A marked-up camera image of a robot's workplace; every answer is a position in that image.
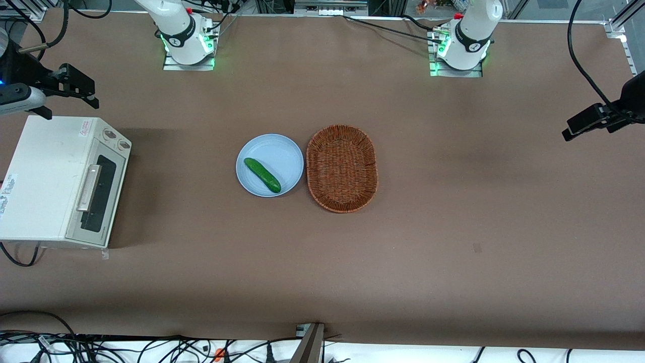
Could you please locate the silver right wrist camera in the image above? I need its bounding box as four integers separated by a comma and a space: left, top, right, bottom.
0, 83, 53, 120

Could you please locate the white printed oven label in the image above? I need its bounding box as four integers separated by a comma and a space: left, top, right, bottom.
0, 173, 19, 218

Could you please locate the grey power strip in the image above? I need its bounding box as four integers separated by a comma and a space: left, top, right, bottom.
293, 0, 369, 17

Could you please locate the white toaster oven body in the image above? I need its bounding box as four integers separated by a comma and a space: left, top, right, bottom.
0, 115, 133, 251

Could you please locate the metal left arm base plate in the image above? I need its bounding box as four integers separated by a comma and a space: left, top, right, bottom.
428, 26, 484, 78

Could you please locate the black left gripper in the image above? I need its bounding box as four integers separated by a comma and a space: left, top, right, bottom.
561, 71, 645, 142

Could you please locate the black floor cable bundle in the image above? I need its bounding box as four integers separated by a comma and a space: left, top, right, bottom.
0, 310, 303, 363

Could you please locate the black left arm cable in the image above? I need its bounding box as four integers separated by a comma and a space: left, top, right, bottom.
567, 0, 645, 124

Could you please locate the metal camera stand post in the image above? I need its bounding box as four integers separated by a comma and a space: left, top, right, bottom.
289, 323, 326, 363

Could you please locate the brown oval wicker basket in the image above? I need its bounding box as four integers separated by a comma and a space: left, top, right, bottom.
306, 124, 378, 214

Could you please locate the black table cable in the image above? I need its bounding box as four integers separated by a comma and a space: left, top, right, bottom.
342, 14, 449, 45

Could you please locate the green cucumber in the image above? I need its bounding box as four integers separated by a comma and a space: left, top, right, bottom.
244, 157, 282, 194

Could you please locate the light blue round plate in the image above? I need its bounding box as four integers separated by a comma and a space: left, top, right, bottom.
235, 133, 305, 198

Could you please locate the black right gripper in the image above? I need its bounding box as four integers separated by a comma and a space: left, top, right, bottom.
0, 41, 100, 109

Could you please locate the aluminium frame profile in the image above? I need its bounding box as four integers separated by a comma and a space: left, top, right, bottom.
604, 0, 645, 77

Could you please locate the black oven power cable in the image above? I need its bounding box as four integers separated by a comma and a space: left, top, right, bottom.
0, 241, 42, 268

